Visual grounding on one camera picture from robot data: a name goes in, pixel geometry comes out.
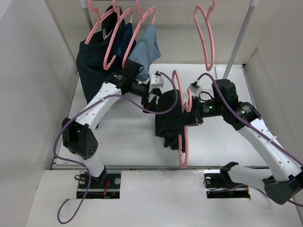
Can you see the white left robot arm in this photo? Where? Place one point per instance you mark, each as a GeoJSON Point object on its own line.
{"type": "Point", "coordinates": [78, 133]}

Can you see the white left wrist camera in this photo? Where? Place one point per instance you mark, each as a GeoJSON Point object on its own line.
{"type": "Point", "coordinates": [156, 80]}

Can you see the dark teal hanging trousers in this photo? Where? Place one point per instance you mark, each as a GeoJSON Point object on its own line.
{"type": "Point", "coordinates": [90, 58]}

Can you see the aluminium rail at table front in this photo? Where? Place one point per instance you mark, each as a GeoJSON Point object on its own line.
{"type": "Point", "coordinates": [113, 181]}

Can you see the navy blue hanging shorts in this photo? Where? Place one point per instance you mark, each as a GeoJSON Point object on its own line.
{"type": "Point", "coordinates": [121, 42]}

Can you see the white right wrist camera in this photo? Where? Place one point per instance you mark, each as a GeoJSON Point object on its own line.
{"type": "Point", "coordinates": [195, 89]}

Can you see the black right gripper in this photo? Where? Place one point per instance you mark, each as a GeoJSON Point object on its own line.
{"type": "Point", "coordinates": [196, 113]}

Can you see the black trousers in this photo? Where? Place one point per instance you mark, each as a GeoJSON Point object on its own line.
{"type": "Point", "coordinates": [172, 124]}

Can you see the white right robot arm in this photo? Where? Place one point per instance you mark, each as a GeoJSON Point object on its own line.
{"type": "Point", "coordinates": [284, 176]}

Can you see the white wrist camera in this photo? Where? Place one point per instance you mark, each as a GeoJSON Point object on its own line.
{"type": "Point", "coordinates": [156, 80]}
{"type": "Point", "coordinates": [195, 89]}

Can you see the white clothes rack frame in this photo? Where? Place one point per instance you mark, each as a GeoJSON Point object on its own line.
{"type": "Point", "coordinates": [94, 20]}

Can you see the light blue hanging shorts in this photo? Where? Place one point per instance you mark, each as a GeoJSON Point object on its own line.
{"type": "Point", "coordinates": [145, 52]}

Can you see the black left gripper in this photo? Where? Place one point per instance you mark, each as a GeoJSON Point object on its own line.
{"type": "Point", "coordinates": [150, 105]}

